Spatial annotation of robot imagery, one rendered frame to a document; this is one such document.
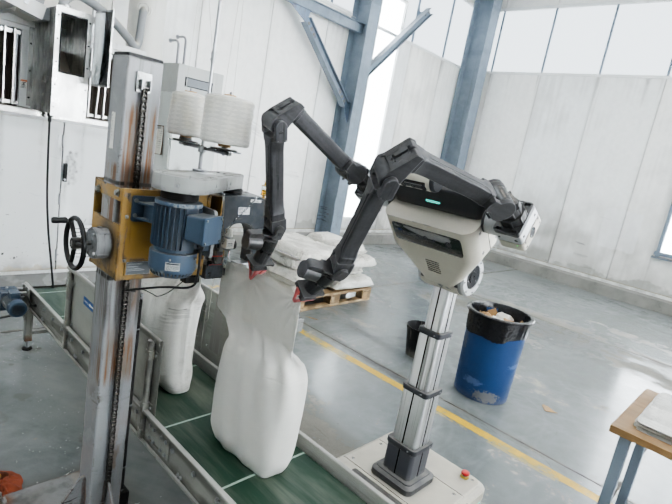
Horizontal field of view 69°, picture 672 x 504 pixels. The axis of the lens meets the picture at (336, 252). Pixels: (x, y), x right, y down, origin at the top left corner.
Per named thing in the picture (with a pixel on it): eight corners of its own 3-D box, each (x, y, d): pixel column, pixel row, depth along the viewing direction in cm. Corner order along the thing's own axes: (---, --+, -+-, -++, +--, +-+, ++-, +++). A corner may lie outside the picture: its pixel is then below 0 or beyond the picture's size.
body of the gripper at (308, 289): (293, 282, 161) (306, 272, 157) (315, 280, 169) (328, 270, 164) (300, 300, 159) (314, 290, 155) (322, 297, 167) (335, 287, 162)
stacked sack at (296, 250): (346, 261, 503) (348, 248, 500) (298, 264, 455) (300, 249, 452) (318, 251, 531) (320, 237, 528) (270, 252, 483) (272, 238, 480)
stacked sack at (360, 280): (375, 289, 555) (377, 276, 552) (334, 295, 507) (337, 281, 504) (348, 278, 583) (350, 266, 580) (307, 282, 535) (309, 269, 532)
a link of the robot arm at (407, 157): (411, 151, 116) (400, 126, 122) (376, 189, 124) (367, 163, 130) (522, 207, 141) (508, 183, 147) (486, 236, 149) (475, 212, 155)
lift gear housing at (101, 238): (111, 261, 165) (113, 230, 162) (93, 262, 160) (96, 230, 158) (98, 253, 172) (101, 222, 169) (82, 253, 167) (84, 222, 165)
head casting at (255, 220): (264, 262, 207) (275, 193, 201) (214, 264, 189) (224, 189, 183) (225, 244, 227) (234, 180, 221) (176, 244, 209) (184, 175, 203)
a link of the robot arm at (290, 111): (298, 94, 150) (283, 86, 156) (269, 129, 150) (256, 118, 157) (370, 172, 182) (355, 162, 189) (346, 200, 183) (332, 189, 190)
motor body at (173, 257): (203, 279, 163) (212, 206, 158) (160, 282, 152) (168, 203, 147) (180, 266, 173) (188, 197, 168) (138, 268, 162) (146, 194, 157)
